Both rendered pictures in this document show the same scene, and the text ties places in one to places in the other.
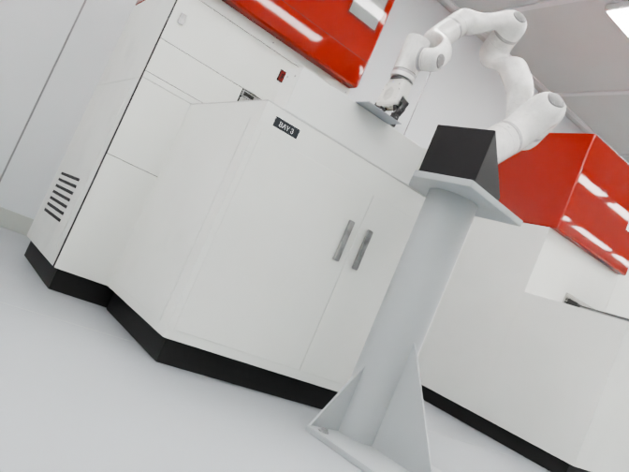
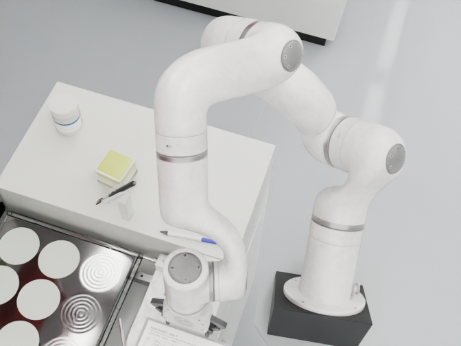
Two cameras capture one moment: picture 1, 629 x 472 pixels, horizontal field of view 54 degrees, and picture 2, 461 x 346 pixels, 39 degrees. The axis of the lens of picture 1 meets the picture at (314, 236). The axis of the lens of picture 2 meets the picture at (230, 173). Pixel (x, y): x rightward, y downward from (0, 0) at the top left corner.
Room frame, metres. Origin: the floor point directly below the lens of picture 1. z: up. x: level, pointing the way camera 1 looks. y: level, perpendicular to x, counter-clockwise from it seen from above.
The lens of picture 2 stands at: (1.64, 0.19, 2.39)
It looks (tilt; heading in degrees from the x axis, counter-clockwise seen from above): 59 degrees down; 319
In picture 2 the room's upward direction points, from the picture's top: 3 degrees clockwise
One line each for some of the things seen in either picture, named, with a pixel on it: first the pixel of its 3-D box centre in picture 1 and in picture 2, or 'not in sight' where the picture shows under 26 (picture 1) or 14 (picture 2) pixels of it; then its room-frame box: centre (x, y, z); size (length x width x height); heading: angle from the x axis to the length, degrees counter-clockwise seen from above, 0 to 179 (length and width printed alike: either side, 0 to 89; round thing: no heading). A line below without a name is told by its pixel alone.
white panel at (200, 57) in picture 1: (255, 83); not in sight; (2.39, 0.45, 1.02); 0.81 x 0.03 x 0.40; 123
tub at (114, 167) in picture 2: not in sight; (116, 171); (2.44, -0.14, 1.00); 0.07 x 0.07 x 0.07; 25
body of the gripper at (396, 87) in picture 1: (395, 94); (188, 307); (2.03, -0.06, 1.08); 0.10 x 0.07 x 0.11; 33
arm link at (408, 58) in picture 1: (413, 55); (188, 281); (2.03, -0.07, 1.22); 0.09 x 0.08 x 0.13; 54
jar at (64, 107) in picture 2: not in sight; (66, 114); (2.65, -0.13, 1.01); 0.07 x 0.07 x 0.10
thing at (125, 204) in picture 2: not in sight; (118, 199); (2.35, -0.10, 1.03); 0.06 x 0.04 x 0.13; 33
